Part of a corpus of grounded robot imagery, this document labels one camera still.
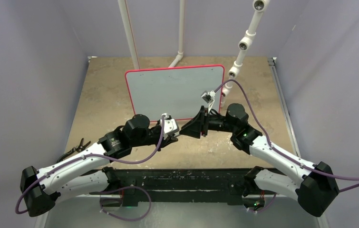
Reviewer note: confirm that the black pliers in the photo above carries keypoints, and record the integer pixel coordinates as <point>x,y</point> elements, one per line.
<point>79,148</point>

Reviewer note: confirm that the aluminium frame rail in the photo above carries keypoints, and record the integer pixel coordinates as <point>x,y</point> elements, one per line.
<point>180,209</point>

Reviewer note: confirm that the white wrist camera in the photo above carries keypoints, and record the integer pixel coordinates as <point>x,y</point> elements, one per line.
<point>209,98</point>
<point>169,126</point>

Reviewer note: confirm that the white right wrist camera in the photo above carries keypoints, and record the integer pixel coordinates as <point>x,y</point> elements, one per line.
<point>209,98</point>

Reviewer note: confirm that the white PVC pole left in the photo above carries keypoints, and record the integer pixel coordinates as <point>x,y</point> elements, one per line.
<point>129,32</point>

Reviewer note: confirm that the white PVC pole with fittings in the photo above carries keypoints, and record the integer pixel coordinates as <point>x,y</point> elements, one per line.
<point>259,6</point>

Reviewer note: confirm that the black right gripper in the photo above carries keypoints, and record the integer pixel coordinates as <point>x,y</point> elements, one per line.
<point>200,124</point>

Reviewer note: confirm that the pink-framed whiteboard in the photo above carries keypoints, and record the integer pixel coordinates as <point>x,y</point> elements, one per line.
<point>176,90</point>

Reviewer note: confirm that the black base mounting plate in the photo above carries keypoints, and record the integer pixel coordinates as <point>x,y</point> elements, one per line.
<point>180,185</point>

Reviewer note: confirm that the white PVC pole middle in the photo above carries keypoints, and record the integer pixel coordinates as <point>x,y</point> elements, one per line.
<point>180,52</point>

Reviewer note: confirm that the right side aluminium rail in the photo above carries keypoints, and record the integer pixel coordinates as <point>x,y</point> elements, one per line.
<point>272,66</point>

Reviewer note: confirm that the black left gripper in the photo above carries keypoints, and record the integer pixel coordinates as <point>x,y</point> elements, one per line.
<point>170,138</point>

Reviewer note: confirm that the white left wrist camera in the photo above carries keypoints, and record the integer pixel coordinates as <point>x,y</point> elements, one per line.
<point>169,126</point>

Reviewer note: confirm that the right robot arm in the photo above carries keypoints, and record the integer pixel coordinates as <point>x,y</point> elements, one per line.
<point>311,185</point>

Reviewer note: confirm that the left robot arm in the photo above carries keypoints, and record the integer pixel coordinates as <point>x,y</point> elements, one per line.
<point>134,142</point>

